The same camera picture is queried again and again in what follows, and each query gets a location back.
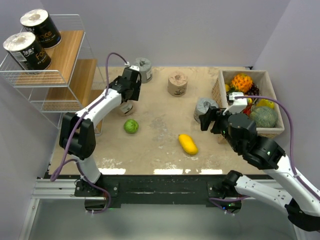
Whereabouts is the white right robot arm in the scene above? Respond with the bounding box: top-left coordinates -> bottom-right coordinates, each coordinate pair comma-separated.
199,106 -> 320,232

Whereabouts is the yellow lemon toy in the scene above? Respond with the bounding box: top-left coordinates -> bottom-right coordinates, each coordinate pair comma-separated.
224,84 -> 230,92

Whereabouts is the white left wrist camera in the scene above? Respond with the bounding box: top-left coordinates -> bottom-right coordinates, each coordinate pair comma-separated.
124,62 -> 140,73

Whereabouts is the brown paper towel roll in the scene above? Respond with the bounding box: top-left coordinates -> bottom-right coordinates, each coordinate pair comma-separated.
167,71 -> 188,97
118,100 -> 134,116

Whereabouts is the green melon toy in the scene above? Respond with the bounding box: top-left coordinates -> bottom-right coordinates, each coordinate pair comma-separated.
249,106 -> 278,128

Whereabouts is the wicker basket with liner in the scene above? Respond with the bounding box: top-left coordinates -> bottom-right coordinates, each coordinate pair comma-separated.
212,68 -> 285,139

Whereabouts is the green guava fruit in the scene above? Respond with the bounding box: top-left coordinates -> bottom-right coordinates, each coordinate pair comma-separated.
123,118 -> 139,134

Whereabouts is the yellow pepper toy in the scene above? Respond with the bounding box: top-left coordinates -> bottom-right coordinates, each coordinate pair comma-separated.
256,98 -> 275,109

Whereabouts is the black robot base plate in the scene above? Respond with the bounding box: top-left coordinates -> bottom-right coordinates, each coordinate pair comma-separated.
74,171 -> 247,210

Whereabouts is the black paper towel roll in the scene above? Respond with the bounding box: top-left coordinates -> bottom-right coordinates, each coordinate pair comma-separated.
20,9 -> 62,49
3,32 -> 52,71

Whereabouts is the white wire wooden shelf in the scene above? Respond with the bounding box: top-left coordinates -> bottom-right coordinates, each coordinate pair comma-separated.
0,14 -> 106,129

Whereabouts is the grey paper towel roll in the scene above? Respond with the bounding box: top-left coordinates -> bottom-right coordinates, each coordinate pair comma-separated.
134,57 -> 153,84
193,97 -> 219,123

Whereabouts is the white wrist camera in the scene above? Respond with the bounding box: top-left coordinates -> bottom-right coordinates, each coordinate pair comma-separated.
222,92 -> 248,115
124,62 -> 140,73

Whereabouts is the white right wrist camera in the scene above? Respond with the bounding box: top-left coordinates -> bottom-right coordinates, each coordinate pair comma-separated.
222,92 -> 248,115

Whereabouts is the yellow mango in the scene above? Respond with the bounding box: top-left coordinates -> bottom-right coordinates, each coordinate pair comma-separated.
178,134 -> 198,155

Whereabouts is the dark purple grapes toy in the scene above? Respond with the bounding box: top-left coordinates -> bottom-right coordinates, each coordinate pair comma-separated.
246,84 -> 260,96

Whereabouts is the orange pineapple toy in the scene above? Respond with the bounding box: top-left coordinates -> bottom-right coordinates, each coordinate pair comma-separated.
230,73 -> 254,93

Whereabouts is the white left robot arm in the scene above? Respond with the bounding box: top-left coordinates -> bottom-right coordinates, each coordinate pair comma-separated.
51,66 -> 142,196

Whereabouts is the red strawberry toy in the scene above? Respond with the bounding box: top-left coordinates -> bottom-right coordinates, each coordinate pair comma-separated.
242,104 -> 253,117

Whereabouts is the aluminium rail frame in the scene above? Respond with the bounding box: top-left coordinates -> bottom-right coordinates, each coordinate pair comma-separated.
18,178 -> 103,240

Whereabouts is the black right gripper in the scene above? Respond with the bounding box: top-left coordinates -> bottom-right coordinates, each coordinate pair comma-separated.
198,105 -> 241,152

